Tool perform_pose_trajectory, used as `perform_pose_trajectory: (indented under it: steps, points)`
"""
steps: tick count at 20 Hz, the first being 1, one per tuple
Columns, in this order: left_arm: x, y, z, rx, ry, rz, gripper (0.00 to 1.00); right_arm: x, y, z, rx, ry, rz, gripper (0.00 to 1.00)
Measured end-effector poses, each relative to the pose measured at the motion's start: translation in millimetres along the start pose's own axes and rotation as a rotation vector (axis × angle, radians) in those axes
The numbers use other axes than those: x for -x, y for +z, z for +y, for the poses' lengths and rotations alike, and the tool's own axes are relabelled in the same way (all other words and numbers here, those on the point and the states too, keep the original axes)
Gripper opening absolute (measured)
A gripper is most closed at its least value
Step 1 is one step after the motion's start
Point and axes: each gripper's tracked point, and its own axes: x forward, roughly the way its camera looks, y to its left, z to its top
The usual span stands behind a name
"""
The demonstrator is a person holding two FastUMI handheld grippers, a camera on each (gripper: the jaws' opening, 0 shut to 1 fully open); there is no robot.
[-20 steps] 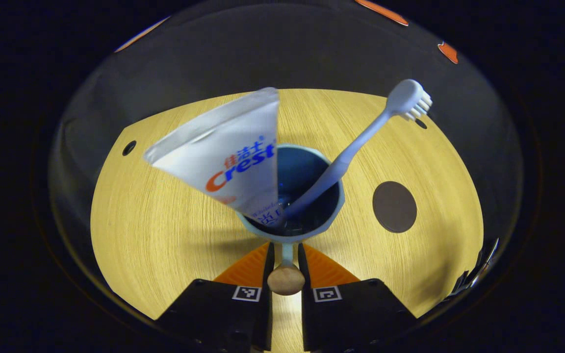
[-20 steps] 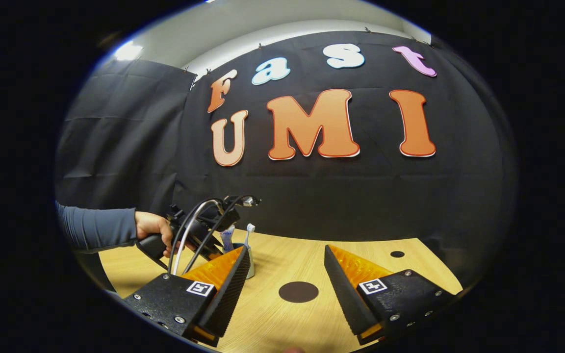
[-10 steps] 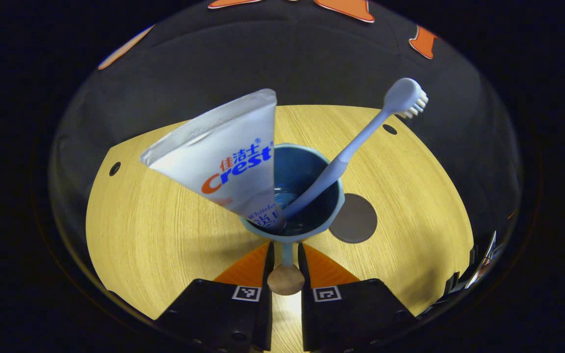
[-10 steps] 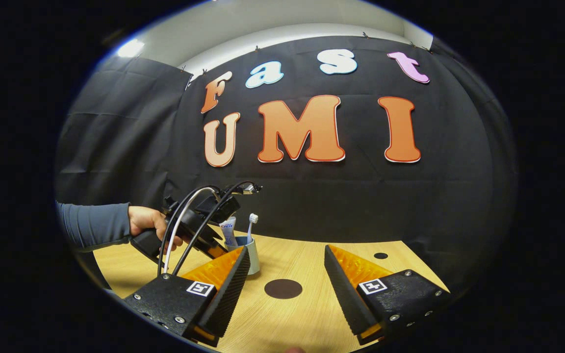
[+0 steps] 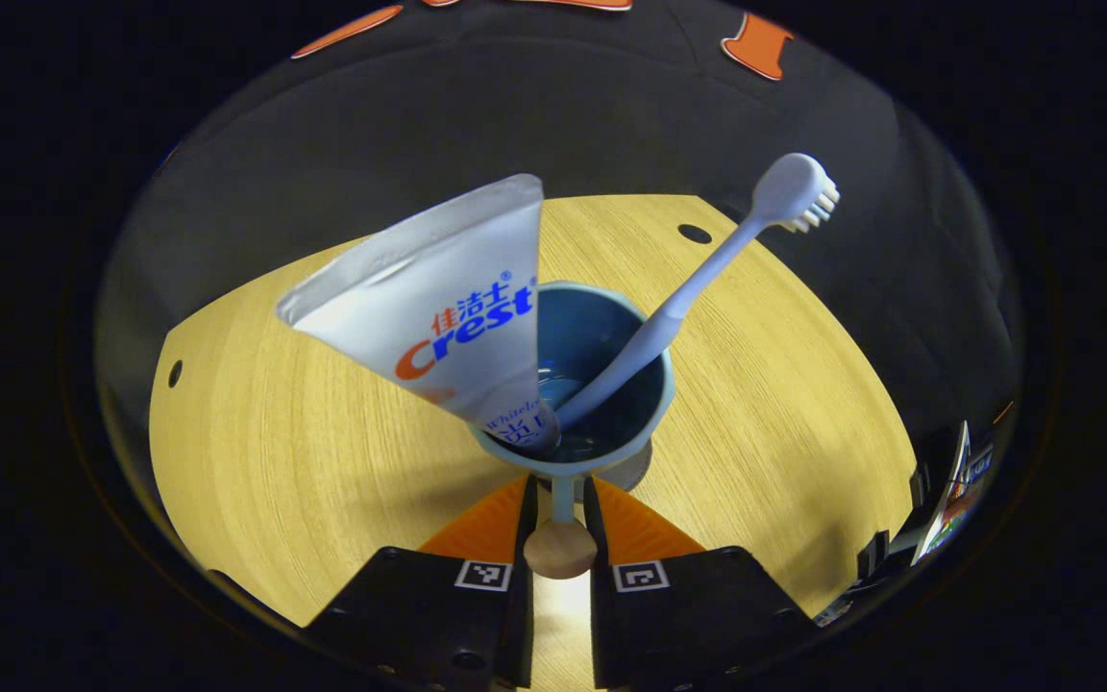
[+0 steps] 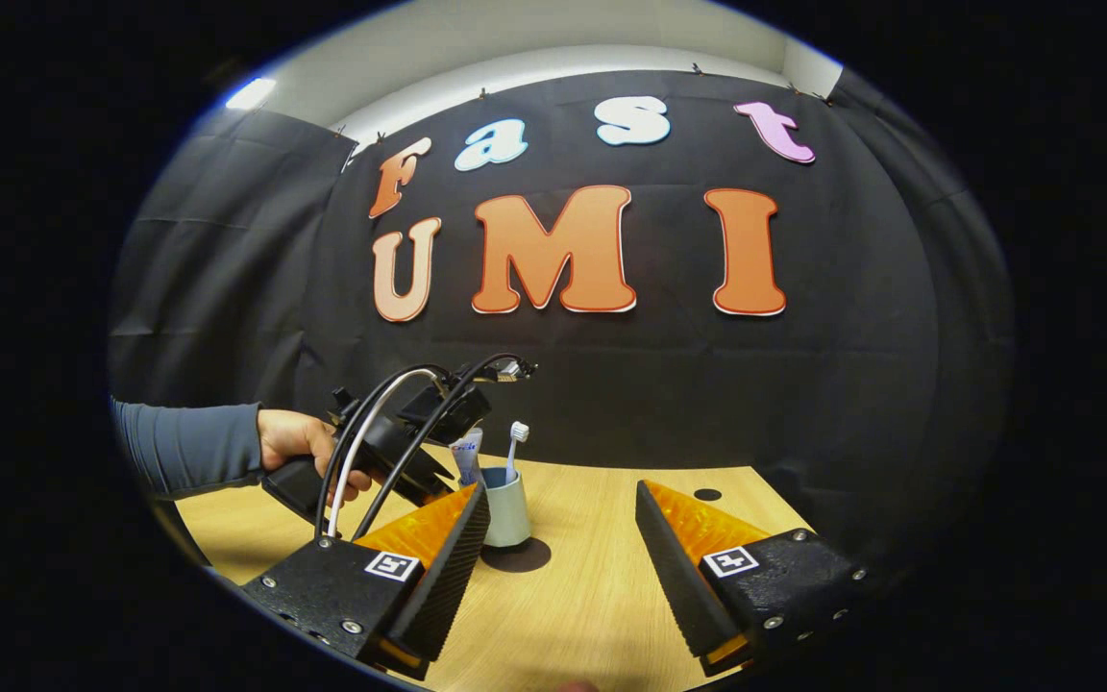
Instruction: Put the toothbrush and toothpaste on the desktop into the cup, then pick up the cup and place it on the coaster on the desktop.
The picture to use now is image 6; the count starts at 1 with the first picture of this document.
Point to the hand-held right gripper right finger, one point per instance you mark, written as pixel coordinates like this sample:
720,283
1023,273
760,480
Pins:
674,577

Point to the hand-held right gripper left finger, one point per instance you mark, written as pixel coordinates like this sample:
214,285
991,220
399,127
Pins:
443,577

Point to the white toothpaste tube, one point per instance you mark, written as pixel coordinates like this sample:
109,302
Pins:
467,457

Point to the dark round coaster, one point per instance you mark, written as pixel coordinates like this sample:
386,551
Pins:
529,557

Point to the white toothbrush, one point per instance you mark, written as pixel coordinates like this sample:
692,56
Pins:
513,452

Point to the wooden desktop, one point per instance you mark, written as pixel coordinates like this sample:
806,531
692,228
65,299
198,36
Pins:
582,605

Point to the black backdrop cloth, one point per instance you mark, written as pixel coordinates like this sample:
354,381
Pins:
611,384

